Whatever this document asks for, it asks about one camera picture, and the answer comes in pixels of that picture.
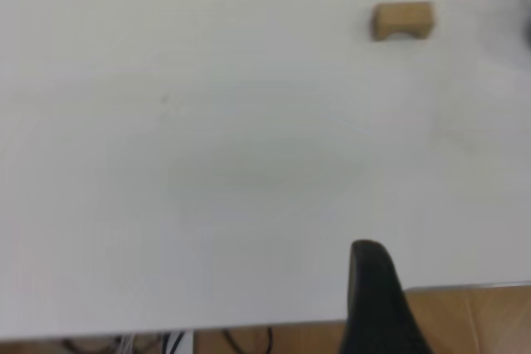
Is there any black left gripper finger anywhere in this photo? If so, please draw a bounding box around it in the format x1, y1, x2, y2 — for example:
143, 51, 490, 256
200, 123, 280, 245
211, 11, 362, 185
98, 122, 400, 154
338, 240, 436, 354

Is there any dark grey ceramic mug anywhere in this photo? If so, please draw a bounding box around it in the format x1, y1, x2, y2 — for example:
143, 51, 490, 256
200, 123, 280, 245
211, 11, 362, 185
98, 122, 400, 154
520, 0, 531, 47

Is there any white table leg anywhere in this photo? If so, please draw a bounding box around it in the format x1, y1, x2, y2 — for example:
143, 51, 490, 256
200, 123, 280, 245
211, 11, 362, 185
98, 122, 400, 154
163, 330, 195, 354

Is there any wooden block with arched notch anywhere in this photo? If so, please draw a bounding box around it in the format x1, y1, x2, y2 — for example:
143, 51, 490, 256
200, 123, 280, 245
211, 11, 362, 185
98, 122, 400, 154
370, 1, 436, 42

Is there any thin black cable loop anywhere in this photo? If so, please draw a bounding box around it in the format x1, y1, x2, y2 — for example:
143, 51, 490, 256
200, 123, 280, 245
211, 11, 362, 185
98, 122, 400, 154
222, 327, 275, 354

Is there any white cable bundle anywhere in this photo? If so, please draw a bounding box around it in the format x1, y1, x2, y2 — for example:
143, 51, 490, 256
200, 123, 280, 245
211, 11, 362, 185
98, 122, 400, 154
116, 332, 138, 354

